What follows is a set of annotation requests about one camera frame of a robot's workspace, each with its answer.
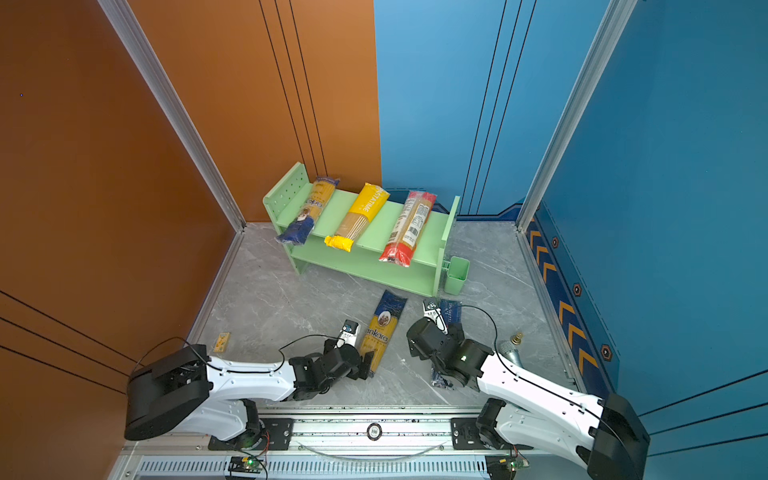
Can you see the left green circuit board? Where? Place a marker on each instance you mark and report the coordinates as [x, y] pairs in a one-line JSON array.
[[246, 467]]

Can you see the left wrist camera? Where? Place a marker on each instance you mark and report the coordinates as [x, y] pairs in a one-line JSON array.
[[349, 334]]

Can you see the blue Barilla spaghetti box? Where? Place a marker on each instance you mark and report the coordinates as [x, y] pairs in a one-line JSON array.
[[450, 324]]

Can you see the silver metal cylinder tool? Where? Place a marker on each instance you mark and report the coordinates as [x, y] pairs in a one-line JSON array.
[[509, 349]]

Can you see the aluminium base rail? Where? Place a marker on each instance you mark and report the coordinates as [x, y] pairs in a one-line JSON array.
[[344, 444]]

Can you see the green two-tier shelf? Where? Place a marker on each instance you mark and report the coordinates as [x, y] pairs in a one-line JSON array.
[[422, 277]]

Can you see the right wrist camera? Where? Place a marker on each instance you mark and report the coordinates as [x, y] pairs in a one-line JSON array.
[[431, 309]]

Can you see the Ankara yellow blue spaghetti bag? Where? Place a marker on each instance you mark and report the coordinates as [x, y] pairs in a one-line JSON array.
[[379, 332]]

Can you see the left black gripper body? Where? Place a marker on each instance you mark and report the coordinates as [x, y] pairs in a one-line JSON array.
[[360, 373]]

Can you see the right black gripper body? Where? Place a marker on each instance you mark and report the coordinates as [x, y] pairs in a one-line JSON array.
[[454, 335]]

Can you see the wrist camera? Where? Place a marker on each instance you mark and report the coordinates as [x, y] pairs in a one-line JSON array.
[[349, 334], [431, 309]]

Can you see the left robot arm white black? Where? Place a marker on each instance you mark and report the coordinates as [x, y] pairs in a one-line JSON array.
[[190, 391]]

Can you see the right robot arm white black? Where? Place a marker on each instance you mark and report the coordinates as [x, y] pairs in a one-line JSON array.
[[602, 435]]

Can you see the blue and yellow spaghetti bag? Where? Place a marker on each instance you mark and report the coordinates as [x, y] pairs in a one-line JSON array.
[[300, 228]]

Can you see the red spaghetti bag white label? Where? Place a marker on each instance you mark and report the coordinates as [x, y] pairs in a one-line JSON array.
[[406, 233]]

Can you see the right circuit board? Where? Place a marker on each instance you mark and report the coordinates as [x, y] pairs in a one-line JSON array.
[[505, 468]]

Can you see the green cup on shelf side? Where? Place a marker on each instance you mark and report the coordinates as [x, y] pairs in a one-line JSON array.
[[456, 273]]

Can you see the small wooden block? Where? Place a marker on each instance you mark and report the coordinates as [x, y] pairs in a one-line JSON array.
[[221, 343]]

